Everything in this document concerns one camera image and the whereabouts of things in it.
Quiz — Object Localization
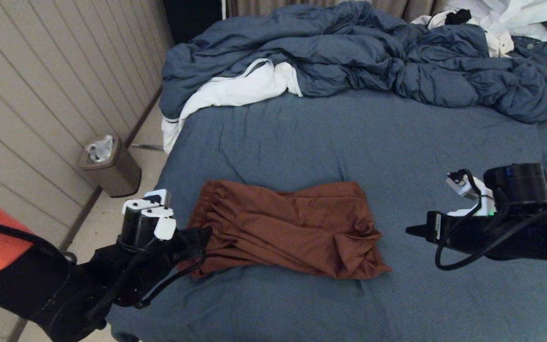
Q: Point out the rust brown drawstring shorts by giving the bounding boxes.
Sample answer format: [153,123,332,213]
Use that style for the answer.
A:
[179,180,393,281]

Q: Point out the brown trash bin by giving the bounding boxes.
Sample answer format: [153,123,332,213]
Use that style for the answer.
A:
[75,135,142,198]

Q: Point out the bed with blue sheet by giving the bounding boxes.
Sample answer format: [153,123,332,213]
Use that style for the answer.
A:
[105,88,547,342]

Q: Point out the clear plastic bin liner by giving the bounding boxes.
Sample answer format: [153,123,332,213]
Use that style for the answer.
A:
[85,135,113,163]

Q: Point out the white pillow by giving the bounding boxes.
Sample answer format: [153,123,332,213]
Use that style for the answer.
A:
[161,58,303,155]

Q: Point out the cream buttoned garment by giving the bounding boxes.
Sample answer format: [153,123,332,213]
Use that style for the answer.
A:
[410,9,515,58]

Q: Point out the rumpled blue duvet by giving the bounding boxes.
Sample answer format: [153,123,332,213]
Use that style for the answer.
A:
[160,0,547,125]

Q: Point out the black cloth item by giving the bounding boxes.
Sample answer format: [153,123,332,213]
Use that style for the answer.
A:
[444,9,472,26]

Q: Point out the white shirt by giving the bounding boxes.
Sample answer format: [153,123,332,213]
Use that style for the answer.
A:
[444,0,547,43]

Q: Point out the dark cabinet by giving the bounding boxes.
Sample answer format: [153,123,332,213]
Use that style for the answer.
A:
[163,0,223,46]

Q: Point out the beige curtain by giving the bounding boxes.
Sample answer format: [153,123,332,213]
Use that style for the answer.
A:
[226,0,450,23]

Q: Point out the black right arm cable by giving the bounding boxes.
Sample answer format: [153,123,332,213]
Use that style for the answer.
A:
[435,169,547,271]

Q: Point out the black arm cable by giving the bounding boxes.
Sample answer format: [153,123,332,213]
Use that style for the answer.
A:
[435,169,547,271]
[0,218,207,323]

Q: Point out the white left camera bracket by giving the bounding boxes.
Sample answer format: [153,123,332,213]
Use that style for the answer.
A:
[122,197,177,240]

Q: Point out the white camera bracket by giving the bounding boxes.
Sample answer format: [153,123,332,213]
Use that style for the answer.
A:
[122,197,177,240]
[447,178,497,217]

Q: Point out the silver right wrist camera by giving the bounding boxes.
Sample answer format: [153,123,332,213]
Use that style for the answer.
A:
[446,172,474,198]

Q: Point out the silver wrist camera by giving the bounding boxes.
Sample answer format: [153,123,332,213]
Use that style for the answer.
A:
[446,172,474,198]
[144,189,170,208]

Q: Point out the white right camera bracket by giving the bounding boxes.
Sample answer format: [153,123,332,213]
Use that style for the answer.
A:
[447,178,497,217]

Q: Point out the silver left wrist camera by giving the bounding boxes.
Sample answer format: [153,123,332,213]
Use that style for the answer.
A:
[144,189,170,208]

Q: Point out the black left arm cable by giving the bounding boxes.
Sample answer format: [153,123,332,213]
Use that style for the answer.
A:
[0,218,207,323]

